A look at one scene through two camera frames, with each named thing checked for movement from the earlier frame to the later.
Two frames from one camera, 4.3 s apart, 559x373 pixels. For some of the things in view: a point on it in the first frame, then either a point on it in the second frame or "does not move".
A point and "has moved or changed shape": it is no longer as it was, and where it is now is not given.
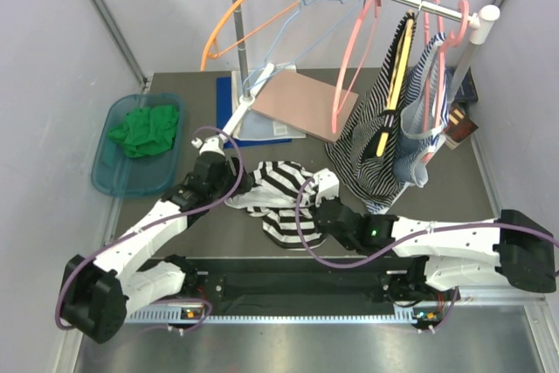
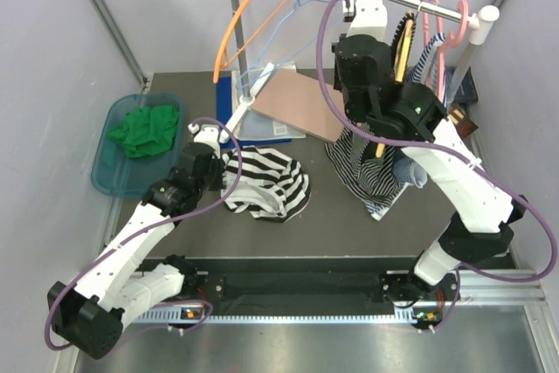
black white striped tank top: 273,195 has moved or changed shape
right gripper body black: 348,244 to 351,107
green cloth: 147,131 does not move
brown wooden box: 459,125 does not move
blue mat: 224,108 does not move
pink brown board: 302,100 does not move
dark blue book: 467,90 does not move
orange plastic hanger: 265,28 to 220,64
